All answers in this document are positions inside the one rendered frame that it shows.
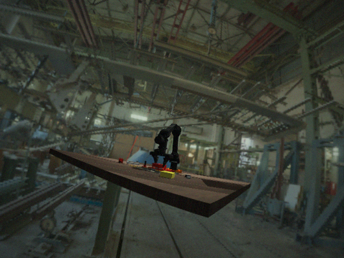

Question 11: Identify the yellow rectangular block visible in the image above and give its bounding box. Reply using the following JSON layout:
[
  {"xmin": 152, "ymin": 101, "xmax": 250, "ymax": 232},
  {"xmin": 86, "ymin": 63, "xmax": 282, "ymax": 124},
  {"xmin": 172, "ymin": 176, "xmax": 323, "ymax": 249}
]
[{"xmin": 160, "ymin": 170, "xmax": 175, "ymax": 178}]

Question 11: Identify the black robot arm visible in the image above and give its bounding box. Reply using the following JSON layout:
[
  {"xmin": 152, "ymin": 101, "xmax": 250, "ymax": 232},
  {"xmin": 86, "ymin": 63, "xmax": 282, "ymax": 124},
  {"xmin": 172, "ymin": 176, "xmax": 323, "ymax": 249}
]
[{"xmin": 154, "ymin": 123, "xmax": 182, "ymax": 170}]

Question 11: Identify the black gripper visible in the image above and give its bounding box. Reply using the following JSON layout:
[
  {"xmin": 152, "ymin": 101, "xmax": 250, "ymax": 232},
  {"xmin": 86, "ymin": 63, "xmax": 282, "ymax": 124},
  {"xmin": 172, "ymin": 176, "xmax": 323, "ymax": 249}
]
[{"xmin": 149, "ymin": 145, "xmax": 173, "ymax": 167}]

